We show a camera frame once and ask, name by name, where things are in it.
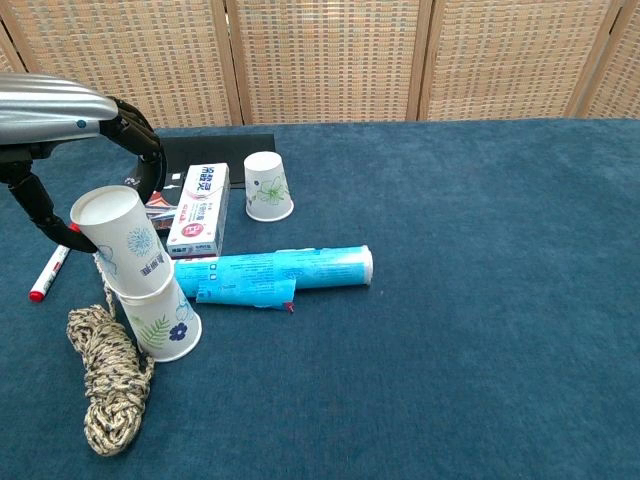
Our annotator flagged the dark palace print card box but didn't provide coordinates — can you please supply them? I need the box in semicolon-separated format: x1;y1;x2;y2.
123;169;187;236

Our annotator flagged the white printed paper cup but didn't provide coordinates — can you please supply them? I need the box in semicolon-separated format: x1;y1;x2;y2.
243;151;295;222
69;184;175;297
115;277;203;363

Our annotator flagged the red white marker pen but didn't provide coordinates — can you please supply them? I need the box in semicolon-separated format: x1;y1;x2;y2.
28;222;81;303

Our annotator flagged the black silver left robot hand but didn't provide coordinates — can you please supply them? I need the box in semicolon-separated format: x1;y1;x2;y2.
0;72;169;254

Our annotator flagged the beige braided rope bundle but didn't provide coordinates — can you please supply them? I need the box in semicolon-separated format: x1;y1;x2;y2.
67;249;156;457

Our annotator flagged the black notebook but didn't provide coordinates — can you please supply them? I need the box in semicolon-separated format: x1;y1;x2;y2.
154;133;278;190

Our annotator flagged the woven bamboo screen panel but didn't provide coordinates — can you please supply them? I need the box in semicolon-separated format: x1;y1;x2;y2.
224;0;434;125
407;0;624;122
0;19;26;76
0;0;245;129
567;0;640;120

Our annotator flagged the white toothpaste box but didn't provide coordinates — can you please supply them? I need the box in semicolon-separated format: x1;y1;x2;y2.
166;162;232;259

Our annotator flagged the blue plastic bag roll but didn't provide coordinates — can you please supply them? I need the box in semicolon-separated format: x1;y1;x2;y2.
172;244;375;314

